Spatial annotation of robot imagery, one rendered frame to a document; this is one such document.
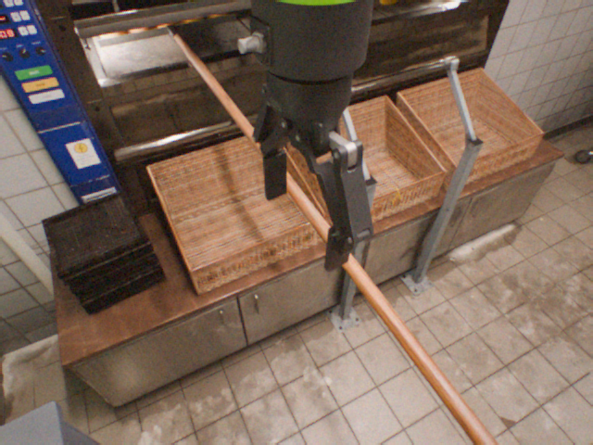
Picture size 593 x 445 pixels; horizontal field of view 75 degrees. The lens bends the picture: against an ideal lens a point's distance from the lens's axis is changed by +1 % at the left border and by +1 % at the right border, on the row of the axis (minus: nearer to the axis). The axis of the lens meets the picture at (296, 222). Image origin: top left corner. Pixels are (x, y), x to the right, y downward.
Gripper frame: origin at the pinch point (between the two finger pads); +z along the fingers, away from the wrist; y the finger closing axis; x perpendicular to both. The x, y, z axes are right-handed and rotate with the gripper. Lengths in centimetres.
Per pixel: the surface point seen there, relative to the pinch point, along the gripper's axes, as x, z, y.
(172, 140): 1, 31, -68
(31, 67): -24, 18, -105
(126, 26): 2, 8, -91
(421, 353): 14.3, 27.3, 15.1
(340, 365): 40, 147, -23
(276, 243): 26, 78, -54
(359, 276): 15.3, 27.2, -2.4
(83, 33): -8, 8, -92
